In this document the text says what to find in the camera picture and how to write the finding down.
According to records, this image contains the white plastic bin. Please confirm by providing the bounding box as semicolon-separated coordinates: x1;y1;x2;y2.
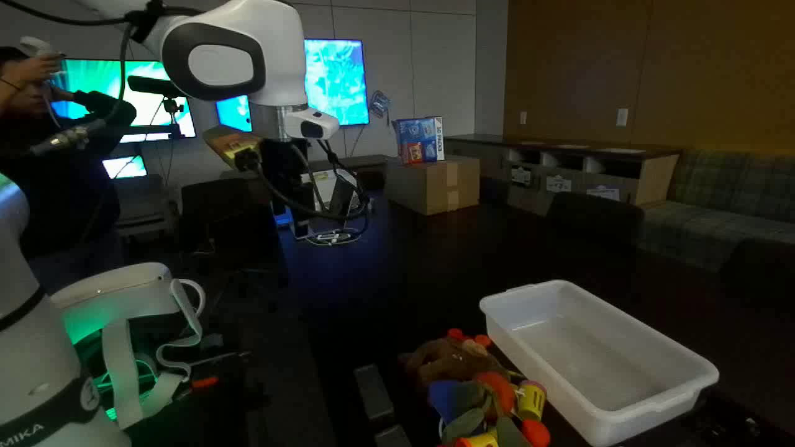
476;279;720;447

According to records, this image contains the low wooden shelf cabinet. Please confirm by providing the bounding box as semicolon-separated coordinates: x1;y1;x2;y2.
443;133;683;208

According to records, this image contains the yellow toy block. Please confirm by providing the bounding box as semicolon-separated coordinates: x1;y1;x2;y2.
513;379;549;422

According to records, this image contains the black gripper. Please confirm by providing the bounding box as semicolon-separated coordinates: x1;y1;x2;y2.
276;136;373;249

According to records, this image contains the tall wall monitor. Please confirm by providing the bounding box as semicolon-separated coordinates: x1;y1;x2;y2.
210;37;373;136

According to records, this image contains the red round toy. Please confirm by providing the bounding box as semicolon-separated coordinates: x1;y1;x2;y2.
519;418;553;447

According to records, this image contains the black camera on stand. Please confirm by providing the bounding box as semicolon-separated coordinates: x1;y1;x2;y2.
124;75;190;120

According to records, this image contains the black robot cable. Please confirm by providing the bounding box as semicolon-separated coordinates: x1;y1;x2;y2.
0;0;169;107

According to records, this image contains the wide wall monitor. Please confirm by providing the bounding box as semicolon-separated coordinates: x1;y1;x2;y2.
57;54;198;145

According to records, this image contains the blue printed carton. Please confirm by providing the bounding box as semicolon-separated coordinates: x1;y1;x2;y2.
390;114;446;166

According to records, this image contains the dark armchair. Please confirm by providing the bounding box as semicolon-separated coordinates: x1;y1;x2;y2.
544;192;645;250

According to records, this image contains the person in dark clothes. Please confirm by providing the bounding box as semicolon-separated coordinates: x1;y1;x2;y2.
0;34;138;281

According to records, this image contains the small laptop screen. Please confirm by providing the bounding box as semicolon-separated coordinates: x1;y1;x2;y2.
98;155;150;181

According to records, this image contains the plaid grey sofa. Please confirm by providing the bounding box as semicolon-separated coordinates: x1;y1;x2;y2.
634;150;795;276

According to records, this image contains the blue green toy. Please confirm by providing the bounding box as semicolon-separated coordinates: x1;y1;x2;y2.
424;378;491;441

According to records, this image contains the cardboard box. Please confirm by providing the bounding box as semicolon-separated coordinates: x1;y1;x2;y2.
385;155;483;218

